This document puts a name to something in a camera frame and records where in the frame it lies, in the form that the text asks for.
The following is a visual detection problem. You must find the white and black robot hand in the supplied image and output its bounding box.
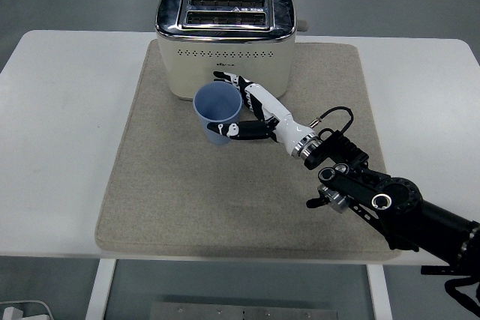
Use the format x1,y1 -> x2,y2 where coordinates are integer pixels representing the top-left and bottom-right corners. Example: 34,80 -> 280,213
207,70 -> 316,157

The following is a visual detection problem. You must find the light blue plastic cup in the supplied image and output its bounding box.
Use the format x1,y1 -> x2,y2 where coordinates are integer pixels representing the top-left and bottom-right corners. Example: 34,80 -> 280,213
192,81 -> 244,147

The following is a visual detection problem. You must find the cream and chrome toaster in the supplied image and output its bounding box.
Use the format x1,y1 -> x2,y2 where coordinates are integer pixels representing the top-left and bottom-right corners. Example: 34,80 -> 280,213
154,0 -> 311,103

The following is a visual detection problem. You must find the beige felt mat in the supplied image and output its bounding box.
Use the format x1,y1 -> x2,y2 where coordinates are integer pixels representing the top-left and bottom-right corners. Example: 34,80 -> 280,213
93,41 -> 404,261

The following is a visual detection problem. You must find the grey metal plate with screws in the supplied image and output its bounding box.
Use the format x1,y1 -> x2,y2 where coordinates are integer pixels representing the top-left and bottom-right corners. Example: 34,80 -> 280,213
149,301 -> 341,320

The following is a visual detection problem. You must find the white table leg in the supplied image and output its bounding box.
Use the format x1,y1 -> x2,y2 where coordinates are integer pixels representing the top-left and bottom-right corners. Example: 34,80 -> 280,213
366,264 -> 394,320
85,259 -> 118,320

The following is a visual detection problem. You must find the black table control panel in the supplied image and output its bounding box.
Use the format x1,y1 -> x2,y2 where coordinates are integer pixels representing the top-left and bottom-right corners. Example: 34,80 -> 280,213
420,265 -> 459,276

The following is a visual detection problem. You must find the white power plug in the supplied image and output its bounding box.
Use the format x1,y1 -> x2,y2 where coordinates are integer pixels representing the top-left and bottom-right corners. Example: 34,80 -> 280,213
0,307 -> 26,320

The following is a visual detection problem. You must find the white cable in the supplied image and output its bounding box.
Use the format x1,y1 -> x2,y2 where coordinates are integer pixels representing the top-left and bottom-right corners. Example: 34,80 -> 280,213
0,299 -> 54,320

